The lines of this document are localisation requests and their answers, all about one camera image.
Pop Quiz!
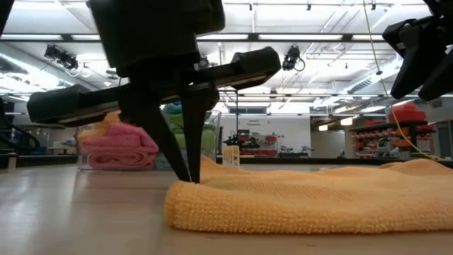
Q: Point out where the red object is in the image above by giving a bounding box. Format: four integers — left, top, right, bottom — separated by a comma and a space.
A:
389, 102, 437, 132

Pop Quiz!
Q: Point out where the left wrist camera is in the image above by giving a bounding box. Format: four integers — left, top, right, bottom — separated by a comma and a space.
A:
86, 0, 227, 78

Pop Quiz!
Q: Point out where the pink microfiber towel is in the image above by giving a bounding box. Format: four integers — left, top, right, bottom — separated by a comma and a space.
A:
80, 122, 160, 154
87, 151, 159, 170

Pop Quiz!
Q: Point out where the shelf with red bins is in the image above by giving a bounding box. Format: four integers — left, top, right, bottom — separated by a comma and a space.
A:
348, 120, 437, 159

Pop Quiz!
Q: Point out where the red and white shelf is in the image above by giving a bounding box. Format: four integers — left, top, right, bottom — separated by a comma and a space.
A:
239, 132, 281, 156

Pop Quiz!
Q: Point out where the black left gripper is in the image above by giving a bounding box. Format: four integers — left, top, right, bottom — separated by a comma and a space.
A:
26, 45, 282, 184

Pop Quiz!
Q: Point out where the thin tan hanging cord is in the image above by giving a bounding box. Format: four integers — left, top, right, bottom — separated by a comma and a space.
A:
362, 0, 444, 161

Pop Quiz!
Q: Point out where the clear plastic bin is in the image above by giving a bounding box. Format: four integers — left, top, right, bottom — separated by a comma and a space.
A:
74, 109, 222, 171

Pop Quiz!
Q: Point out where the orange microfiber towel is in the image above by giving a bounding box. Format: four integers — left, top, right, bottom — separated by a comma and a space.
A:
77, 110, 123, 142
163, 144, 453, 235

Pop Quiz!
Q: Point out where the black overhead crossbar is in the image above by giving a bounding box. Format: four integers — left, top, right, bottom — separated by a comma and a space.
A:
0, 33, 390, 43

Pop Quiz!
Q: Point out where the blue microfiber towel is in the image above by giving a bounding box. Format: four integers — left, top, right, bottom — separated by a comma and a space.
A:
162, 102, 183, 115

